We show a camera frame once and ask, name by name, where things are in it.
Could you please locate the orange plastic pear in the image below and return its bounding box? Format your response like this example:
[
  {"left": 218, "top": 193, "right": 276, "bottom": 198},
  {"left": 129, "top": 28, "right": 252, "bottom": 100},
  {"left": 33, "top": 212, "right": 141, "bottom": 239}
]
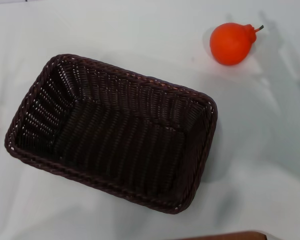
[{"left": 209, "top": 22, "right": 265, "bottom": 67}]

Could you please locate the dark brown woven basket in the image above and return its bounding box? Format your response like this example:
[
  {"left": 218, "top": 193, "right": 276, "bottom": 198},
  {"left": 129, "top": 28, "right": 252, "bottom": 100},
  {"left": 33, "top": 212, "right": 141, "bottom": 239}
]
[{"left": 4, "top": 53, "right": 219, "bottom": 215}]

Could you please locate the brown wooden edge piece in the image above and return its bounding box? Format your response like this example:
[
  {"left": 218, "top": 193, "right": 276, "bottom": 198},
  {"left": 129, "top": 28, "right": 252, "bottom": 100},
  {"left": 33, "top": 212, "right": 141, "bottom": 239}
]
[{"left": 179, "top": 230, "right": 268, "bottom": 240}]

